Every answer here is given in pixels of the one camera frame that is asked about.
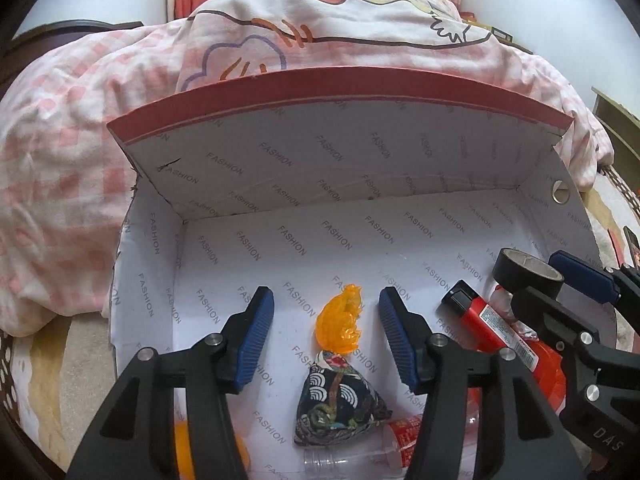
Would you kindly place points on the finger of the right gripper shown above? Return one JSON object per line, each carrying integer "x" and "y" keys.
{"x": 619, "y": 287}
{"x": 585, "y": 361}

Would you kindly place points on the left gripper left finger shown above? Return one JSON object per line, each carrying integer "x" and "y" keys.
{"x": 132, "y": 435}

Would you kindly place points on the black tape roll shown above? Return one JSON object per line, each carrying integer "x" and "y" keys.
{"x": 515, "y": 270}

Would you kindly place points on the orange translucent flame toy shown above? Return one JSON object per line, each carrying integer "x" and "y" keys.
{"x": 336, "y": 327}

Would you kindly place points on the smartphone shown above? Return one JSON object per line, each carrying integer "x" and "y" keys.
{"x": 634, "y": 247}

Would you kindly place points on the orange ball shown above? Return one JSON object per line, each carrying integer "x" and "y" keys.
{"x": 184, "y": 456}

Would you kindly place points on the beige fluffy blanket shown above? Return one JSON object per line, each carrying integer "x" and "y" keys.
{"x": 87, "y": 374}

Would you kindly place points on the patterned bed sheet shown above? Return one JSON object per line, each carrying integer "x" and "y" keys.
{"x": 30, "y": 388}

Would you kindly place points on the clear plastic bottle red label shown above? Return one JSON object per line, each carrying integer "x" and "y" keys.
{"x": 382, "y": 453}

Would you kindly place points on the olive wooden shelf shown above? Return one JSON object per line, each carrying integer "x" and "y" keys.
{"x": 623, "y": 128}

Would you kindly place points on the dark patterned fabric pouch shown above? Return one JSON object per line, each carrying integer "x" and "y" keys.
{"x": 337, "y": 403}

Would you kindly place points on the red shoe box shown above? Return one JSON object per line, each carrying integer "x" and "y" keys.
{"x": 306, "y": 181}

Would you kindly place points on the pink checked duvet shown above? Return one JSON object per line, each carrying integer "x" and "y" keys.
{"x": 66, "y": 186}

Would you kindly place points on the wooden side table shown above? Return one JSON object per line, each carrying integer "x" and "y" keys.
{"x": 502, "y": 36}

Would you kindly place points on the dark wooden headboard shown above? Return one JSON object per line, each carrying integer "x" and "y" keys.
{"x": 29, "y": 46}

